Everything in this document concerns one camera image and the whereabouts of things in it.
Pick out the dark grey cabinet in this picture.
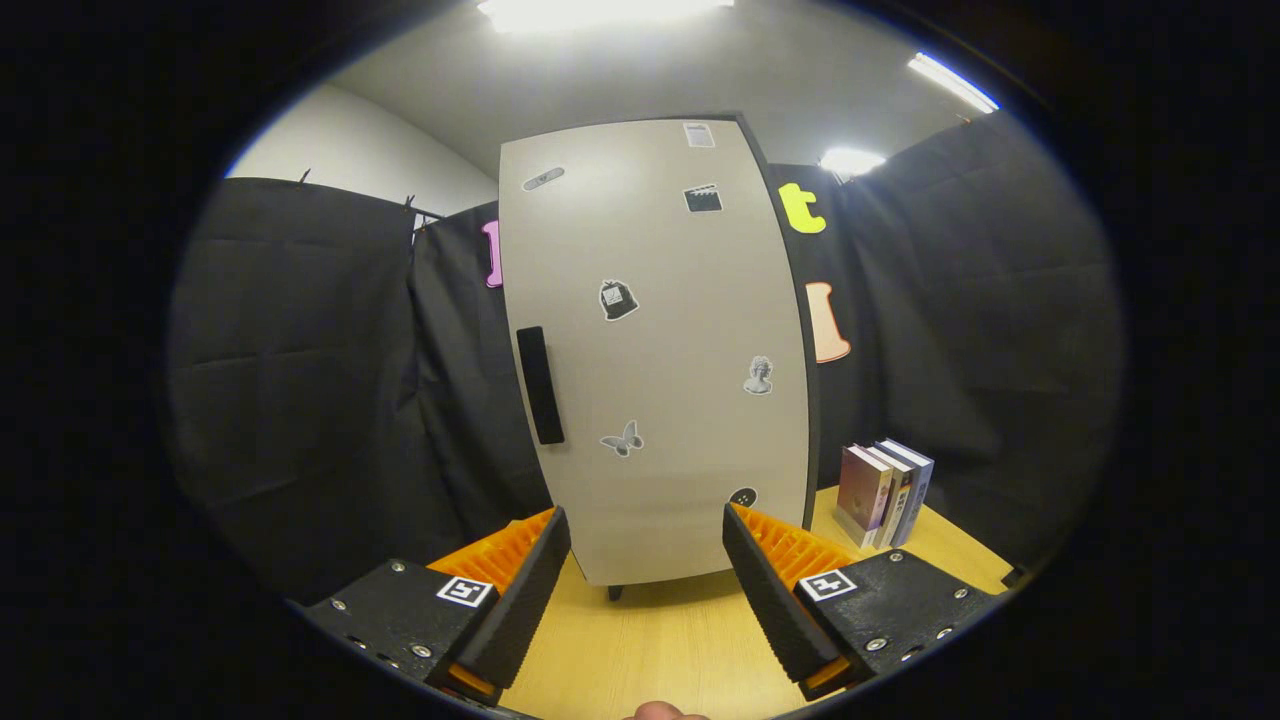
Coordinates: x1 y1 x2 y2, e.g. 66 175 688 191
498 113 823 603

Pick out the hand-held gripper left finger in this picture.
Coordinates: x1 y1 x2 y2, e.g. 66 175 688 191
300 507 573 709

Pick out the white cover book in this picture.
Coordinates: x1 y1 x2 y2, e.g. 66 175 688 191
865 445 916 549

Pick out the ceiling light panel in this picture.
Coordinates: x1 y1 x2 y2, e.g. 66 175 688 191
478 0 736 33
820 148 886 179

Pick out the beige cabinet door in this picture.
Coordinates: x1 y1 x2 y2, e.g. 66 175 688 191
498 118 811 587

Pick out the black backdrop cloth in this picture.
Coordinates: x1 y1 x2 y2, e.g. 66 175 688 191
165 110 1126 601

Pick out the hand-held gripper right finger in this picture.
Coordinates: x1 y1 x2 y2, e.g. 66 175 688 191
720 503 1006 703

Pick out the long ceiling light strip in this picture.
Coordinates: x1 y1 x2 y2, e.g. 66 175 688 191
908 52 1001 114

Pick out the black door handle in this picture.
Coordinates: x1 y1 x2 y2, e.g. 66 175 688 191
516 326 566 446

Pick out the pink cover book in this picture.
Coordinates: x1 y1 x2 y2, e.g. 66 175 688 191
836 445 893 549

